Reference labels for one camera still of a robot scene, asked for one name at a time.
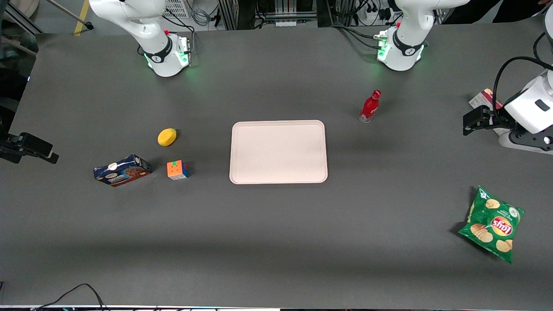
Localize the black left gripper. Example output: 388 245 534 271
463 105 517 136

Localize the red cookie box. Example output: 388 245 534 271
469 88 511 137

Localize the beige plastic tray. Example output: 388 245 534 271
229 120 328 184

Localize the blue cookie box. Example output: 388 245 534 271
93 154 152 187

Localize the red cola bottle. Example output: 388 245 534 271
359 89 382 124

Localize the green chips bag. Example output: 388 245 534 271
458 186 525 264

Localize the orange rubik's cube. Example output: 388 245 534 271
167 160 190 181

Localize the yellow lemon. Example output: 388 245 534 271
157 128 177 147

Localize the white perforated basket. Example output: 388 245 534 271
163 0 191 19

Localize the black tripod pole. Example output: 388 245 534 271
43 0 94 31

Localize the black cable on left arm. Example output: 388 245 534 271
493 32 553 128

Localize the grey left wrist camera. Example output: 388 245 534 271
499 129 553 155

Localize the aluminium frame rack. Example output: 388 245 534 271
218 0 318 31

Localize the grey coiled cable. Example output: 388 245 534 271
191 4 212 26

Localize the black cable at table edge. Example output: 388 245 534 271
31 283 106 311

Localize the black device on mount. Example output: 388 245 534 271
0 132 59 165

